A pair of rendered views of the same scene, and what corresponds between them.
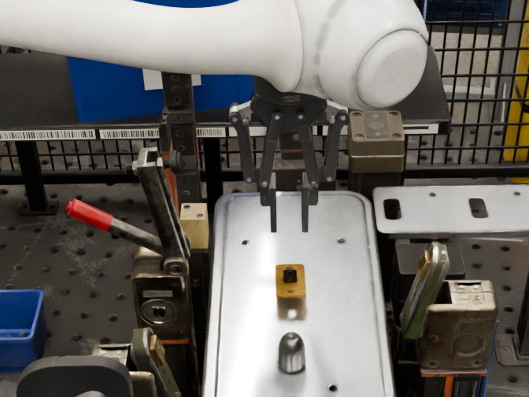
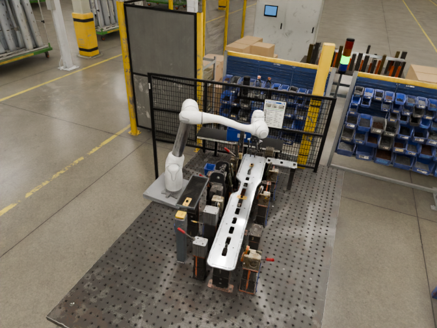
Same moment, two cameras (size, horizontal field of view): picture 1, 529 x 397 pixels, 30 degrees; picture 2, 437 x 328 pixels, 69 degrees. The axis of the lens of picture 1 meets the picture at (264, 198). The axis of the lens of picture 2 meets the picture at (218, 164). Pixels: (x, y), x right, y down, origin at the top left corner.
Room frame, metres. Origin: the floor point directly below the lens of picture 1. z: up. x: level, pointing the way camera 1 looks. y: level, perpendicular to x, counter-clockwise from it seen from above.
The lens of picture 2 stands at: (-1.53, -0.20, 2.64)
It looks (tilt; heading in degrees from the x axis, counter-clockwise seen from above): 34 degrees down; 11
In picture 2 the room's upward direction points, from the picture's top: 3 degrees clockwise
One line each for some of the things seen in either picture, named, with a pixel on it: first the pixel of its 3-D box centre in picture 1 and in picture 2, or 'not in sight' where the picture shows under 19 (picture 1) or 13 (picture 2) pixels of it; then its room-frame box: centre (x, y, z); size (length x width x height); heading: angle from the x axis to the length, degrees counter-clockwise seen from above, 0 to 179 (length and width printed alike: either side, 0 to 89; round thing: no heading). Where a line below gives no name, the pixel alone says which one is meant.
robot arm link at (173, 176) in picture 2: not in sight; (173, 176); (0.66, 0.64, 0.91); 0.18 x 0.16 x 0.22; 19
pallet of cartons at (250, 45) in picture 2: not in sight; (251, 68); (5.41, 0.56, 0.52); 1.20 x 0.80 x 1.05; 168
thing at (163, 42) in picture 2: not in sight; (163, 82); (2.68, 1.52, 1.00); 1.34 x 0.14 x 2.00; 81
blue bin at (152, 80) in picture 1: (168, 50); (242, 132); (1.34, 0.14, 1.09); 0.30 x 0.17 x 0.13; 97
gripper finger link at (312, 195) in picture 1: (320, 185); not in sight; (0.90, -0.07, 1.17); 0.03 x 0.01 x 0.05; 89
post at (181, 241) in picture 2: not in sight; (181, 239); (-0.04, 0.33, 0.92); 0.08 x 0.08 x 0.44; 88
